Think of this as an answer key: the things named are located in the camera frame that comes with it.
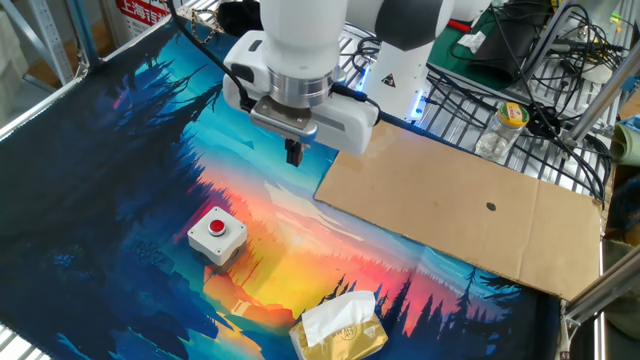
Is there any grey perforated steel strut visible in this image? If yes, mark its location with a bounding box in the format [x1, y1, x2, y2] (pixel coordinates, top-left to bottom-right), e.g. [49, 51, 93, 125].
[0, 0, 76, 86]

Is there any black plastic connector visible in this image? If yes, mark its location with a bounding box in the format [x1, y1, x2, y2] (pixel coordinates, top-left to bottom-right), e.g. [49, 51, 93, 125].
[525, 101, 562, 140]

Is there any red and white sign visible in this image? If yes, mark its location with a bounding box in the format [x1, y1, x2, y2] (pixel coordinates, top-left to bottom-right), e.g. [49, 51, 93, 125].
[114, 0, 172, 40]

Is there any black pouch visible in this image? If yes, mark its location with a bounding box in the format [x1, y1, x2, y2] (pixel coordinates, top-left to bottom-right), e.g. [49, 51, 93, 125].
[469, 14, 539, 84]

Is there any green fabric roll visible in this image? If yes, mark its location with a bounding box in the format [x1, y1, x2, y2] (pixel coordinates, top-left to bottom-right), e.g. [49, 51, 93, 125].
[608, 122, 640, 167]

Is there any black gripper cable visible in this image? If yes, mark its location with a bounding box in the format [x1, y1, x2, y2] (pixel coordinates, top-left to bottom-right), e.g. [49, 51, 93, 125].
[166, 0, 256, 112]

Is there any silver mount bracket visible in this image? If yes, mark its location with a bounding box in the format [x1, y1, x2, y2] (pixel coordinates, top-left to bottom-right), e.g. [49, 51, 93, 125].
[248, 94, 319, 147]

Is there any white box with red button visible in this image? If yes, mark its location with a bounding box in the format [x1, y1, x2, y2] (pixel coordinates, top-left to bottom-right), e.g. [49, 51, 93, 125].
[186, 205, 249, 267]

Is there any brown cardboard sheet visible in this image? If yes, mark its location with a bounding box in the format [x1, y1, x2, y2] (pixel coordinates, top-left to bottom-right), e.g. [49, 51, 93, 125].
[313, 119, 604, 302]

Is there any green cutting mat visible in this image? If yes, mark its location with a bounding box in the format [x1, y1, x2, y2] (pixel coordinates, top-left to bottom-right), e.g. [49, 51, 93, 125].
[427, 9, 531, 92]

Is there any gold tissue pack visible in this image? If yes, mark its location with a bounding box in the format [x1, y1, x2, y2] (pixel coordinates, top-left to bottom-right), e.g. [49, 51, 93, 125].
[288, 290, 390, 360]

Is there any white paper scrap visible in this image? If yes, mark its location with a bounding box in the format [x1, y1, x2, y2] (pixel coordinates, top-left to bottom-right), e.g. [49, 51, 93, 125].
[457, 30, 487, 54]

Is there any gold chain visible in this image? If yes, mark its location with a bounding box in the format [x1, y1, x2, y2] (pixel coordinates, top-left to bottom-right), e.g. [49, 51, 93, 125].
[189, 7, 224, 45]

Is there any sunset forest printed cloth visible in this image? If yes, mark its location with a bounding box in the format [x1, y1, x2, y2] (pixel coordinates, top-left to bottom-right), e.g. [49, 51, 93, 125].
[0, 13, 564, 360]

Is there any glass jar with yellow lid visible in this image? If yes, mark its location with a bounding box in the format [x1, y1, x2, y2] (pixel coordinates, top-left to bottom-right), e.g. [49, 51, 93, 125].
[473, 101, 530, 164]

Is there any blue steel pole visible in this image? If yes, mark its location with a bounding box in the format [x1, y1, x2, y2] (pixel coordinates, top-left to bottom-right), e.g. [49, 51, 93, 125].
[66, 0, 101, 69]

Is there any black cloth bundle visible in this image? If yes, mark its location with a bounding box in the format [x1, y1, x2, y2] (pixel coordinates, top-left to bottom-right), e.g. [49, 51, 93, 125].
[217, 0, 264, 39]

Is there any aluminium profile post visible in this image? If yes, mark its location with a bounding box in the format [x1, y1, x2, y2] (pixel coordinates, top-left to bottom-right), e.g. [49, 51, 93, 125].
[564, 49, 640, 146]
[559, 244, 640, 326]

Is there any black plug cable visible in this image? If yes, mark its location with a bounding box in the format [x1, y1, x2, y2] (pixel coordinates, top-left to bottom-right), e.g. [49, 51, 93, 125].
[330, 82, 384, 124]

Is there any black cable tangle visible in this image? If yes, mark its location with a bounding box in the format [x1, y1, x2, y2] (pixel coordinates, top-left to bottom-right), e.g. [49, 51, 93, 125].
[424, 0, 631, 201]

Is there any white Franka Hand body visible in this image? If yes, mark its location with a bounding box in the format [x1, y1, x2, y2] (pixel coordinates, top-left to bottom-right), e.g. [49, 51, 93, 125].
[222, 30, 380, 157]

